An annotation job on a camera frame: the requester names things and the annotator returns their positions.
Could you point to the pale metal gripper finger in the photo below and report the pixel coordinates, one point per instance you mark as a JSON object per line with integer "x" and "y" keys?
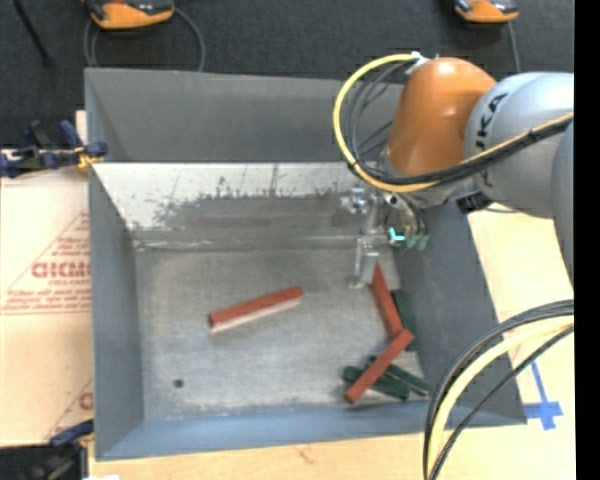
{"x": 374, "y": 263}
{"x": 361, "y": 265}

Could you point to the red-brown flat block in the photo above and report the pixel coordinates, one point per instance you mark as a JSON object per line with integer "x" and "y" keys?
{"x": 386, "y": 303}
{"x": 255, "y": 309}
{"x": 379, "y": 367}

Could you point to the dark green flat block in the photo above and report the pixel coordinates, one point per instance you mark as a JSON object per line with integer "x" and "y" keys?
{"x": 410, "y": 379}
{"x": 405, "y": 313}
{"x": 355, "y": 375}

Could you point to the grey metal bin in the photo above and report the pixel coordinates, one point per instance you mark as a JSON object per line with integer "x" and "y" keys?
{"x": 260, "y": 358}

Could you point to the brown cardboard board red print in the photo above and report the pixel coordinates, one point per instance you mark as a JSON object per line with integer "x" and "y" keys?
{"x": 42, "y": 268}

